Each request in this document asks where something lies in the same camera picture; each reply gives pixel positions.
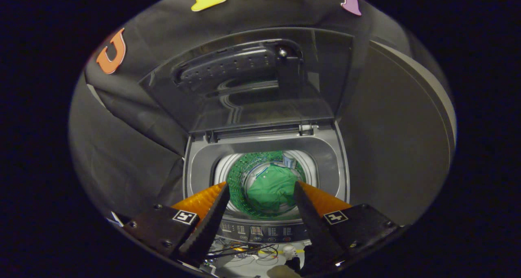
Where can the green polo shirt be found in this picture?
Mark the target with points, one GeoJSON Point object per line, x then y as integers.
{"type": "Point", "coordinates": [270, 188]}

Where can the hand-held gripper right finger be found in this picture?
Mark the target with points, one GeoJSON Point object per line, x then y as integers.
{"type": "Point", "coordinates": [315, 229]}

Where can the dark washing machine lid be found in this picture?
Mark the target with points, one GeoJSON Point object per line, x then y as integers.
{"type": "Point", "coordinates": [252, 107]}

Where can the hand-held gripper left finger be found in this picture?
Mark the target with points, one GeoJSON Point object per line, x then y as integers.
{"type": "Point", "coordinates": [209, 225]}

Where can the person's brown shoe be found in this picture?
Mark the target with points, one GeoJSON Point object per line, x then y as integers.
{"type": "Point", "coordinates": [283, 272]}

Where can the small white round object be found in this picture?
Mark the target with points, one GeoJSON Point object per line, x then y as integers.
{"type": "Point", "coordinates": [289, 251]}

